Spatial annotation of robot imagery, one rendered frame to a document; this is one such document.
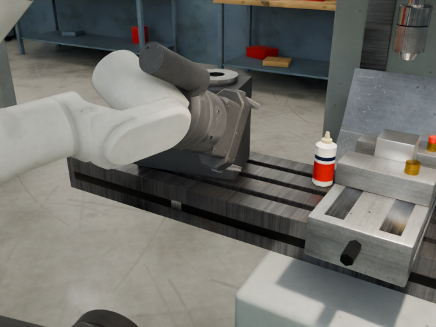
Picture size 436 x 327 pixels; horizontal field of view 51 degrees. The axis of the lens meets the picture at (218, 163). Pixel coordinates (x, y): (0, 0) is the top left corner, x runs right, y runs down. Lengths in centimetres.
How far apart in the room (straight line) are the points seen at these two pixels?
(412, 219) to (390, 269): 9
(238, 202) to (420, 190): 31
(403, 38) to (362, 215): 27
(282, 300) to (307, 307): 4
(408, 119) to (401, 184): 41
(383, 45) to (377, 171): 47
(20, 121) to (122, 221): 211
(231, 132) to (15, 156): 32
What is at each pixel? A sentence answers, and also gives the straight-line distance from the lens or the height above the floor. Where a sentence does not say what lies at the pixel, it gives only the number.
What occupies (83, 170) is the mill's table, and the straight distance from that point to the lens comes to 107.
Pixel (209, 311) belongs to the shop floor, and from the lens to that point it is 197.
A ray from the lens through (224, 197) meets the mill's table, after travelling 87.
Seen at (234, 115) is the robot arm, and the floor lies 113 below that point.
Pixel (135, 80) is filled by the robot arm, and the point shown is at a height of 121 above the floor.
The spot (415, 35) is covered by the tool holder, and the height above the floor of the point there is 123.
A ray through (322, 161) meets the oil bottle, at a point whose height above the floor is 97.
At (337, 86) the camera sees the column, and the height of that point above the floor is 102.
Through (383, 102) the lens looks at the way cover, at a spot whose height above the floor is 101.
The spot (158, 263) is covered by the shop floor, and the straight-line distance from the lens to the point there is 223.
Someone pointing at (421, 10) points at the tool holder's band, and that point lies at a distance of 76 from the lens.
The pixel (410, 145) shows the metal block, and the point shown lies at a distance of 80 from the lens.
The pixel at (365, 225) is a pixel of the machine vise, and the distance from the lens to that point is 70.
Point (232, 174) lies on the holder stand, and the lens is 93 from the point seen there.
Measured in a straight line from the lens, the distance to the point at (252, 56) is 521.
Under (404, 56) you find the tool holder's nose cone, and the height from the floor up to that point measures 119.
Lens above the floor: 135
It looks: 25 degrees down
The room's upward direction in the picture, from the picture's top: straight up
